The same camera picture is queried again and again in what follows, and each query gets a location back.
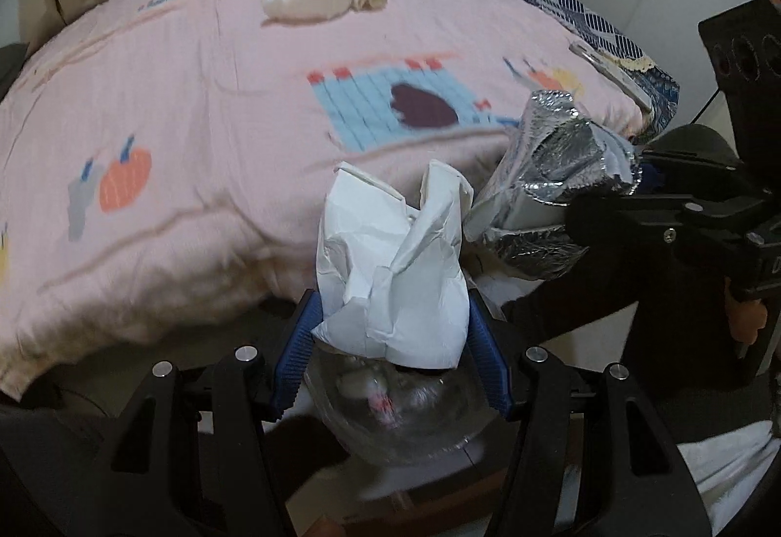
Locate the clear plastic trash bag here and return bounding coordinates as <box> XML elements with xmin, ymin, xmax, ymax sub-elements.
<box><xmin>305</xmin><ymin>345</ymin><xmax>498</xmax><ymax>466</ymax></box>

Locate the silver foil plastic bag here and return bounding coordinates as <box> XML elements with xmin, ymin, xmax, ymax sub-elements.
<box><xmin>463</xmin><ymin>90</ymin><xmax>642</xmax><ymax>279</ymax></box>

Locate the pink patterned bed quilt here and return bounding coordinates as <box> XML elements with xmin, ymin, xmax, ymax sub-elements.
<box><xmin>1</xmin><ymin>0</ymin><xmax>647</xmax><ymax>399</ymax></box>

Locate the right hand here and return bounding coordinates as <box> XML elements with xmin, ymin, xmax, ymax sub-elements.
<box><xmin>725</xmin><ymin>283</ymin><xmax>768</xmax><ymax>345</ymax></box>

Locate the white paper bag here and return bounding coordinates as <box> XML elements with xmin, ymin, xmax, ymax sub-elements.
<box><xmin>314</xmin><ymin>160</ymin><xmax>474</xmax><ymax>371</ymax></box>

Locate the blue white checkered blanket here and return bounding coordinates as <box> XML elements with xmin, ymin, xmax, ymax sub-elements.
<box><xmin>524</xmin><ymin>0</ymin><xmax>679</xmax><ymax>142</ymax></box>

